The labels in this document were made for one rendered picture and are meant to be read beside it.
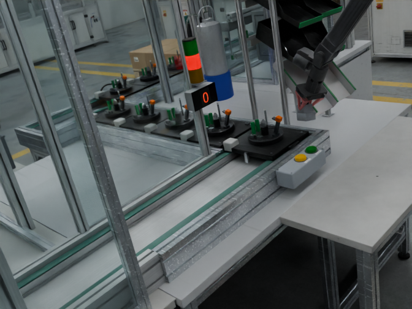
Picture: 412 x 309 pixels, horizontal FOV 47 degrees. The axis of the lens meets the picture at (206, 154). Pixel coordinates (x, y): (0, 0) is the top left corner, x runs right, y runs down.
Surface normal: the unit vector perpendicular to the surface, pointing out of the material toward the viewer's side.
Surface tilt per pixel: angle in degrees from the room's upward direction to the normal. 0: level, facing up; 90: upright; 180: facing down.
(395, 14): 90
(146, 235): 0
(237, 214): 90
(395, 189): 0
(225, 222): 90
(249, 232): 0
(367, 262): 90
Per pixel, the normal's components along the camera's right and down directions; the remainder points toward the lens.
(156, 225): -0.18, -0.90
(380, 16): -0.69, 0.41
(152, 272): 0.71, 0.16
